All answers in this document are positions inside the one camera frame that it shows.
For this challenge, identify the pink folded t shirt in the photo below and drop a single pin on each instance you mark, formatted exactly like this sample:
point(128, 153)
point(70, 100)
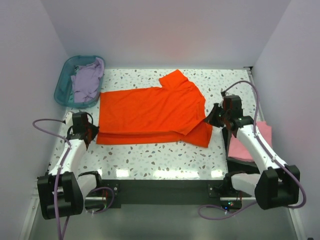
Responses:
point(238, 151)

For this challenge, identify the orange t shirt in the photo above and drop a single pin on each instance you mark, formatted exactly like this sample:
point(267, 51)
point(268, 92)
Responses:
point(172, 112)

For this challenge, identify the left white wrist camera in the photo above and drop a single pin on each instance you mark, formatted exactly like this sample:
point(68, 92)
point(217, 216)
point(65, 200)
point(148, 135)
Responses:
point(68, 119)

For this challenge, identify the lilac t shirt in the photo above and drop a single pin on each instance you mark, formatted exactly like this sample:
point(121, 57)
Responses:
point(86, 81)

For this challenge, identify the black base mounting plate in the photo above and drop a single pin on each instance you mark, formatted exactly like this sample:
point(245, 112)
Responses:
point(162, 192)

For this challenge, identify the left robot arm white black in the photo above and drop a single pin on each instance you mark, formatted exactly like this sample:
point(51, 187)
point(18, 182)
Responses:
point(61, 191)

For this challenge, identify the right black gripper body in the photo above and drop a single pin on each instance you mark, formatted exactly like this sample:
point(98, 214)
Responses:
point(227, 115)

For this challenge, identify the black folded t shirt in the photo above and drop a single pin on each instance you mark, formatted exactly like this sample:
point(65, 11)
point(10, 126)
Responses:
point(233, 164)

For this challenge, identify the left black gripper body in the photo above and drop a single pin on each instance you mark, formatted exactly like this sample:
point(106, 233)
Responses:
point(93, 129)

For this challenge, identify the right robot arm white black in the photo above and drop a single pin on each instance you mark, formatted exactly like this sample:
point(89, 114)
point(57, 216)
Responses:
point(276, 184)

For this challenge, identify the teal plastic basket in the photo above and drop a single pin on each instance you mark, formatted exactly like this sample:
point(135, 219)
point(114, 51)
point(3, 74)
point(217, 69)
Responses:
point(63, 94)

